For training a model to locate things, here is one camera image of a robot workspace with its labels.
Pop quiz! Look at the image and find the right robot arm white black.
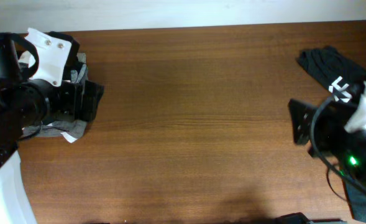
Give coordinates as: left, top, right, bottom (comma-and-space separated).
288, 80, 366, 196

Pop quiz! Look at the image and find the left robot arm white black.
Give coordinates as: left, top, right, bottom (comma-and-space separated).
0, 28, 104, 223

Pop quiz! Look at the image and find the black t-shirt with white letters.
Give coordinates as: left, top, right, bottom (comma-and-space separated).
296, 46, 366, 103

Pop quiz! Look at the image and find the dark blue cloth at corner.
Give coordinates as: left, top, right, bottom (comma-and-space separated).
344, 182, 366, 223

